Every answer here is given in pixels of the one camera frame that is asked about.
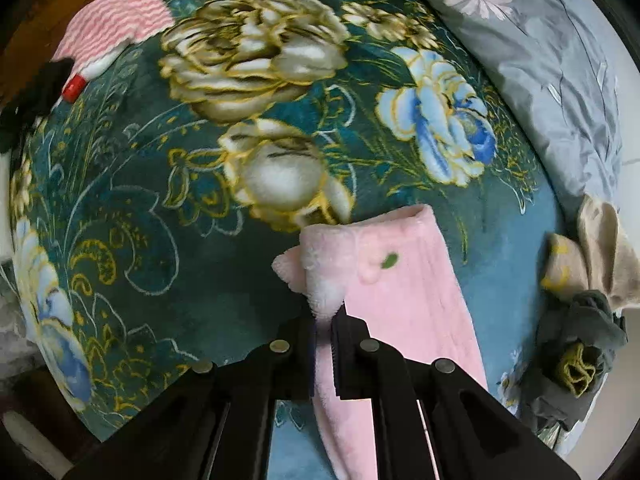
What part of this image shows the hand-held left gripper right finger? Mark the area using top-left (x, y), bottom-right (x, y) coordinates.
top-left (330, 305), bottom-right (581, 480)

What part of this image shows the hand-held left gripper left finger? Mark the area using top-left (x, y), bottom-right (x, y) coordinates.
top-left (62, 317), bottom-right (318, 480)

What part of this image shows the green floral blanket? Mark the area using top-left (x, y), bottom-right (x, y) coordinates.
top-left (10, 0), bottom-right (576, 480)

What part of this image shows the dark wooden furniture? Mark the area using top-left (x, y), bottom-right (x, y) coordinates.
top-left (0, 367), bottom-right (101, 480)

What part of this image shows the beige garment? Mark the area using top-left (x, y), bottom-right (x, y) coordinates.
top-left (575, 194), bottom-right (640, 311)

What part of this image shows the white object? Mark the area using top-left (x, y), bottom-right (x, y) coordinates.
top-left (2, 410), bottom-right (66, 476)

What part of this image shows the dark grey garment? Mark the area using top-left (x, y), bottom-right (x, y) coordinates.
top-left (520, 289), bottom-right (628, 433)

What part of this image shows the grey floral quilt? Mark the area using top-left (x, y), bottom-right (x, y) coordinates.
top-left (390, 0), bottom-right (623, 211)

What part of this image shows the olive green cloth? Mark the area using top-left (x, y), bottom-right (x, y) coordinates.
top-left (559, 342), bottom-right (597, 398)

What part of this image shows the pink fleece garment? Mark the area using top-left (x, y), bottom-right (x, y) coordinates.
top-left (271, 204), bottom-right (490, 480)

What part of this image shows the pink striped cloth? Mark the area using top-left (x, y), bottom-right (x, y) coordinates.
top-left (50, 0), bottom-right (176, 81)

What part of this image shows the dark cloth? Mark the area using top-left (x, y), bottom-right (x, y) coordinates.
top-left (0, 57), bottom-right (76, 156)

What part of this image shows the white tube with red cap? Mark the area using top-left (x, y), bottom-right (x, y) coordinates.
top-left (61, 52), bottom-right (117, 103)

